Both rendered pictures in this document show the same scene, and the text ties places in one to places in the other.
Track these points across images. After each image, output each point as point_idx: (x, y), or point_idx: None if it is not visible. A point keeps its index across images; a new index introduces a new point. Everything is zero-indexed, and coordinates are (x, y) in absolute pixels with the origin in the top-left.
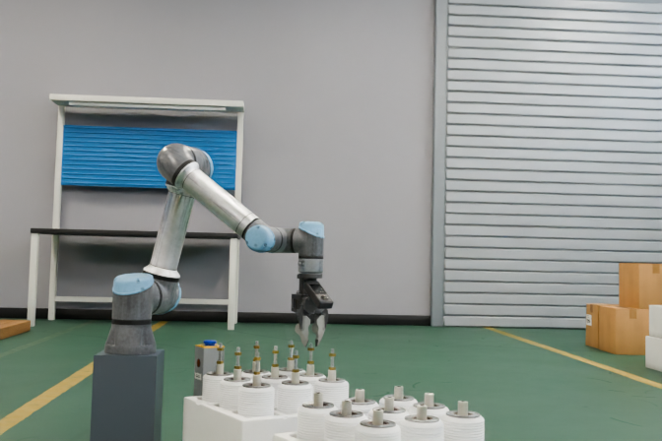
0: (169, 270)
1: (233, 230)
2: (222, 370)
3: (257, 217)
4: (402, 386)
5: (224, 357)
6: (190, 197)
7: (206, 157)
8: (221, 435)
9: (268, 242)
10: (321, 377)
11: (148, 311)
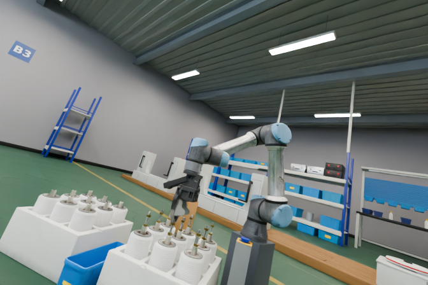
0: (267, 194)
1: None
2: (207, 238)
3: (213, 147)
4: (88, 203)
5: (234, 249)
6: (268, 150)
7: (271, 125)
8: None
9: None
10: (156, 241)
11: (249, 212)
